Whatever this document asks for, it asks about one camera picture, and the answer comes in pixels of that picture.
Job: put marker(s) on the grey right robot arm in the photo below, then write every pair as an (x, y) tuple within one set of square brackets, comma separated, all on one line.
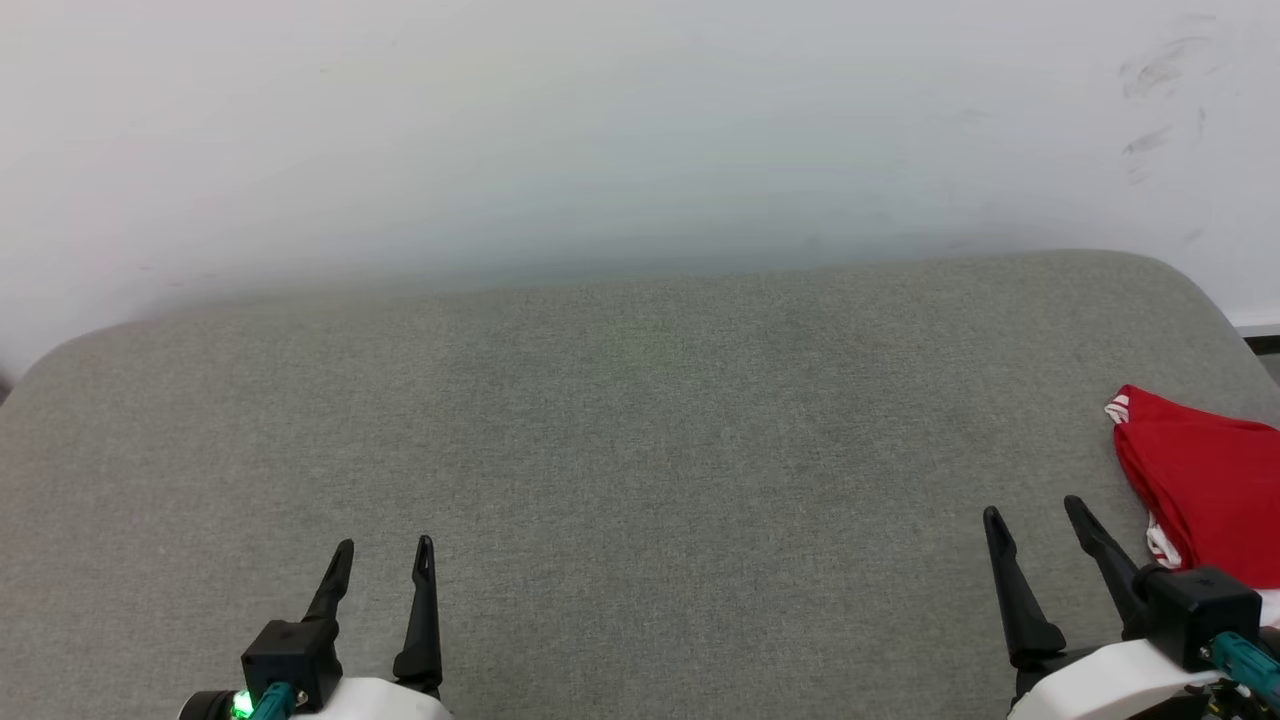
[(1175, 712)]

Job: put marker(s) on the grey fabric sofa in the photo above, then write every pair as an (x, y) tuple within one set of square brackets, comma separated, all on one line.
[(600, 450)]

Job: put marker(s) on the red Bulls basketball jersey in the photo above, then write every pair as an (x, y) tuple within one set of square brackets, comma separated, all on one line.
[(1210, 480)]

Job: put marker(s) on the white wall baseboard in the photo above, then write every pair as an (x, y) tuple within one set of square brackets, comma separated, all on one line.
[(1262, 330)]

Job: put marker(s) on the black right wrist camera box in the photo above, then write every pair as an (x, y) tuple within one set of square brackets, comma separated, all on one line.
[(1200, 610)]

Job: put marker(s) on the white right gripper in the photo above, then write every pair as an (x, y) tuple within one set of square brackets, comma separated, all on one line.
[(1100, 685)]

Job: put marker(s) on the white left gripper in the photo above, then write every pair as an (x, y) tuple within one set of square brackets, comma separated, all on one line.
[(380, 702)]

